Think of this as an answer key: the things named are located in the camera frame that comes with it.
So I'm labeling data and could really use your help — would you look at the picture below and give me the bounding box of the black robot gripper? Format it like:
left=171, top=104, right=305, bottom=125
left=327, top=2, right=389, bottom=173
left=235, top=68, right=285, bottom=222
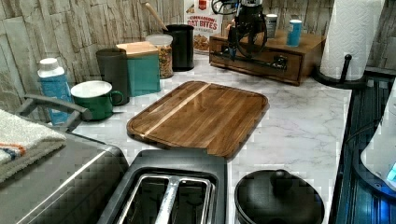
left=228, top=0, right=266, bottom=61

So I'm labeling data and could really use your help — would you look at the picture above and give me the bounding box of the wooden drawer box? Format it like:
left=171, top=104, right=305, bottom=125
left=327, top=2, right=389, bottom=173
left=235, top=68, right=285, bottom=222
left=209, top=30, right=325, bottom=86

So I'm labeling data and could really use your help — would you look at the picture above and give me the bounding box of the oat bites cereal box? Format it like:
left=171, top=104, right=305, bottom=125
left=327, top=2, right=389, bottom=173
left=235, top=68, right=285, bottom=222
left=183, top=0, right=222, bottom=54

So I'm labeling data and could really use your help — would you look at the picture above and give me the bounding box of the black utensil canister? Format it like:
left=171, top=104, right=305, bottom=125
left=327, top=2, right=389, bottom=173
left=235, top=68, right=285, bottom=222
left=163, top=24, right=194, bottom=72

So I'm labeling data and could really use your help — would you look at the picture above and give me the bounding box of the blue salt container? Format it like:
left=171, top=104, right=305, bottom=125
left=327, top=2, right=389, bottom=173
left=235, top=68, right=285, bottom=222
left=286, top=19, right=303, bottom=47

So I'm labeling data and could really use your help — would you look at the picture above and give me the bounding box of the wooden cutting board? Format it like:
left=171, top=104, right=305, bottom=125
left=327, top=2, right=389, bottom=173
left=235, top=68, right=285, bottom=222
left=127, top=81, right=270, bottom=158

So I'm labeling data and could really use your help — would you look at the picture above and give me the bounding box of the clear glass food jar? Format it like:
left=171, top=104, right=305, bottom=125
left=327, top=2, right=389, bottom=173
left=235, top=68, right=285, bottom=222
left=146, top=35, right=173, bottom=78

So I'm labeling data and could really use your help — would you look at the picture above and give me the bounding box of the teal canister with wooden lid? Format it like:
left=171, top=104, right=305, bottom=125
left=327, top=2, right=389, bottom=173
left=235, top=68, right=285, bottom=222
left=117, top=41, right=161, bottom=97

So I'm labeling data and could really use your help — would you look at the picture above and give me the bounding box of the wooden spoon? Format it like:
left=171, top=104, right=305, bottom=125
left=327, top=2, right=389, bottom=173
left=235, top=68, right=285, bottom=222
left=145, top=3, right=168, bottom=31

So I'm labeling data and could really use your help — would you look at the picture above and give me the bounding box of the dark grey tall cup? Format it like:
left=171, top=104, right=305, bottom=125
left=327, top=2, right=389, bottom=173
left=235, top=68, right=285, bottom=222
left=96, top=48, right=129, bottom=105

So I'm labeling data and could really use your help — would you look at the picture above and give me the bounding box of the white paper towel roll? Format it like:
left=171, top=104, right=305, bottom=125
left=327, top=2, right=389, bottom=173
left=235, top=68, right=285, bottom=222
left=320, top=0, right=385, bottom=80

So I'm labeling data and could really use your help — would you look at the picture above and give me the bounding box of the black paper towel holder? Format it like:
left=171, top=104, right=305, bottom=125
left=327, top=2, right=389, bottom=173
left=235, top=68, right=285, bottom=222
left=311, top=54, right=367, bottom=90

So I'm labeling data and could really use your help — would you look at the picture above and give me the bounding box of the green enamel mug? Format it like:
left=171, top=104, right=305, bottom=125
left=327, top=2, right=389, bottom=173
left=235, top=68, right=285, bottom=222
left=71, top=80, right=124, bottom=120

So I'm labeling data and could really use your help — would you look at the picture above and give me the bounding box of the silver black toaster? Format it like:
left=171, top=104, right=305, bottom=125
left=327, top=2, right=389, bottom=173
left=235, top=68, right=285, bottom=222
left=97, top=148, right=227, bottom=224

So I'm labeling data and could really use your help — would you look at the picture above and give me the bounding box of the blue bottle with white cap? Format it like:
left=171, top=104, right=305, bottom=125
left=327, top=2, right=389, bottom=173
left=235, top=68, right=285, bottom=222
left=36, top=57, right=75, bottom=126

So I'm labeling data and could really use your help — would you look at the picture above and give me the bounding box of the striped folded towel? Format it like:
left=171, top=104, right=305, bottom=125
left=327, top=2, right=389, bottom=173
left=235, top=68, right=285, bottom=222
left=0, top=110, right=66, bottom=182

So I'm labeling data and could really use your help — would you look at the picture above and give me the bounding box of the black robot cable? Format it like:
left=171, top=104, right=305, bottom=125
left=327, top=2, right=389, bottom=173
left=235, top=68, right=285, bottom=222
left=211, top=0, right=269, bottom=60

